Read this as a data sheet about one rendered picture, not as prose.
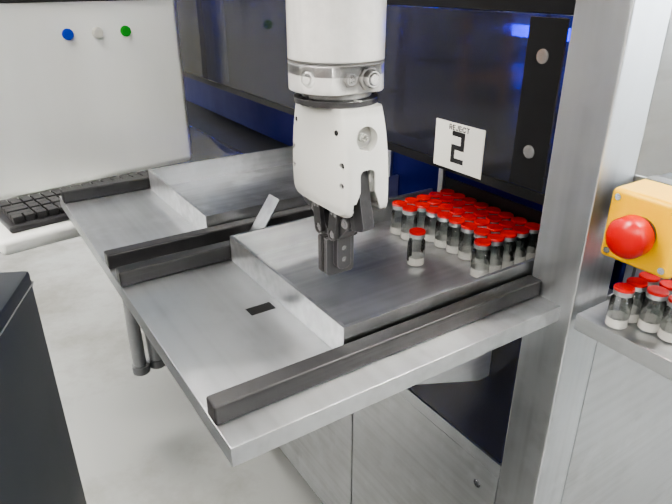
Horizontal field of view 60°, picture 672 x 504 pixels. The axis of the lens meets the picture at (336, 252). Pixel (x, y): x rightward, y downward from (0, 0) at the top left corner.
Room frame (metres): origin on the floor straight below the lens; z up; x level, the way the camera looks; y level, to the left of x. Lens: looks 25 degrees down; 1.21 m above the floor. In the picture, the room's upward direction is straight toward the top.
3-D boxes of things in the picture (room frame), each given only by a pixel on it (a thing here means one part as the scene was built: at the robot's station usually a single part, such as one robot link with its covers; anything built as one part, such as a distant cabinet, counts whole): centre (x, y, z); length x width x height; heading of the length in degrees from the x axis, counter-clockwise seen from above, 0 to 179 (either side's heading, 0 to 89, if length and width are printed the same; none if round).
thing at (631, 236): (0.50, -0.28, 1.00); 0.04 x 0.04 x 0.04; 33
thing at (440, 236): (0.72, -0.15, 0.91); 0.18 x 0.02 x 0.05; 33
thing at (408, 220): (0.75, -0.10, 0.91); 0.02 x 0.02 x 0.05
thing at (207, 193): (0.95, 0.11, 0.90); 0.34 x 0.26 x 0.04; 123
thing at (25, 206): (1.13, 0.47, 0.82); 0.40 x 0.14 x 0.02; 132
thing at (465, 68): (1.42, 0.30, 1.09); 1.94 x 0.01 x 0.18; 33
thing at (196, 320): (0.77, 0.07, 0.87); 0.70 x 0.48 x 0.02; 33
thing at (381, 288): (0.67, -0.08, 0.90); 0.34 x 0.26 x 0.04; 123
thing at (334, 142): (0.53, 0.00, 1.07); 0.10 x 0.07 x 0.11; 33
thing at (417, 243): (0.67, -0.10, 0.90); 0.02 x 0.02 x 0.04
